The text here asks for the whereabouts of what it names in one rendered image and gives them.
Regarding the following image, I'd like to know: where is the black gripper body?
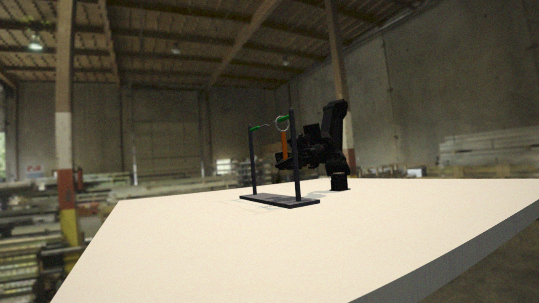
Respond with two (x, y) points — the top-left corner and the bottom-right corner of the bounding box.
(275, 146), (319, 169)

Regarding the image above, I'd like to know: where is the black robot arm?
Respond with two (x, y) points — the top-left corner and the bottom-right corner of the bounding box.
(296, 99), (351, 191)

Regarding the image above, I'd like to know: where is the orange handle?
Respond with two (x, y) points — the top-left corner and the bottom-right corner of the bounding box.
(275, 116), (290, 160)

